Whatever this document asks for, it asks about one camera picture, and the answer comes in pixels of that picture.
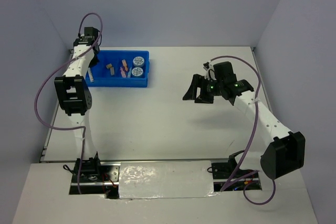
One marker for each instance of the blue correction tape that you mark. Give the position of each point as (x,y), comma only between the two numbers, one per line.
(129,73)

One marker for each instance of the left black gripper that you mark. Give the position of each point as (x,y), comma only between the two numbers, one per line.
(94,62)

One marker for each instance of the blue slime jar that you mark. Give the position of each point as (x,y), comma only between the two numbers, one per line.
(137,72)
(138,61)

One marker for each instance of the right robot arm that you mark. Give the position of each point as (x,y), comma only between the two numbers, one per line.
(285,149)

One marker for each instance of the pink correction tape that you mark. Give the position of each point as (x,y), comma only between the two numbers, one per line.
(123,73)

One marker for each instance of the blue compartment bin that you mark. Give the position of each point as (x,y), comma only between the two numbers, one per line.
(102,76)

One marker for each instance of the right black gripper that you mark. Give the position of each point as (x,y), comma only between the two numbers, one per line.
(199,81)

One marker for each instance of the orange correction tape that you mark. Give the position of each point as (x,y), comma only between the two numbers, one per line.
(125,66)

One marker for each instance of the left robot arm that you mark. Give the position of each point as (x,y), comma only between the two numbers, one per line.
(76,100)

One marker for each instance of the blue white marker pen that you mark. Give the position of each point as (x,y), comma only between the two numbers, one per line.
(90,75)

